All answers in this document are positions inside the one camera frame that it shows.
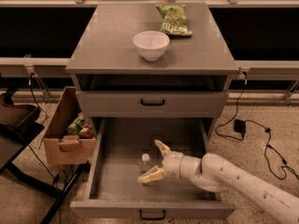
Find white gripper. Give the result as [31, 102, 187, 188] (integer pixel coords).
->
[137, 139, 184, 184]

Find green snack bag in box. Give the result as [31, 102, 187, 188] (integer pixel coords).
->
[66, 112, 85, 135]

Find grey drawer cabinet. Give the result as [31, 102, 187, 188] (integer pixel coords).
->
[66, 1, 237, 133]

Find black power adapter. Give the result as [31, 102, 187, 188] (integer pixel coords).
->
[234, 119, 246, 133]

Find brown cardboard box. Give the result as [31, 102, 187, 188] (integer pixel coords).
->
[44, 87, 95, 164]

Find closed grey middle drawer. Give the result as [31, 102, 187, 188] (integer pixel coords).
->
[76, 91, 228, 118]

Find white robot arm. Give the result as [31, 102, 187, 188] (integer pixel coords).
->
[137, 140, 299, 224]

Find black cable on floor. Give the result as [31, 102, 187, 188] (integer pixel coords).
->
[215, 70, 299, 181]

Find green chip bag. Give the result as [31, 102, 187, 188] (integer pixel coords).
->
[156, 4, 192, 36]

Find open grey bottom drawer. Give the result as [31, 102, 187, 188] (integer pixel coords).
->
[71, 118, 235, 220]

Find black office chair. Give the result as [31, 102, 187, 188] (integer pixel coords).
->
[0, 86, 88, 224]

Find white ceramic bowl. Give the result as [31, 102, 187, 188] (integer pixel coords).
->
[133, 31, 170, 61]

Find clear plastic water bottle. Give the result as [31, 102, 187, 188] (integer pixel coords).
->
[138, 153, 153, 174]

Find black cable left floor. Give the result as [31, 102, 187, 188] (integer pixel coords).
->
[27, 72, 68, 224]

